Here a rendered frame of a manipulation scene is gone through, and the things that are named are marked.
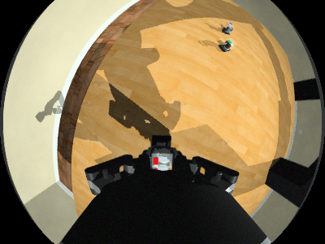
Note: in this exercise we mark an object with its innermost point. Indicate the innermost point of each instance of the clear relay with green button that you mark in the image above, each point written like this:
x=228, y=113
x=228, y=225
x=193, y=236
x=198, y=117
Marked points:
x=228, y=44

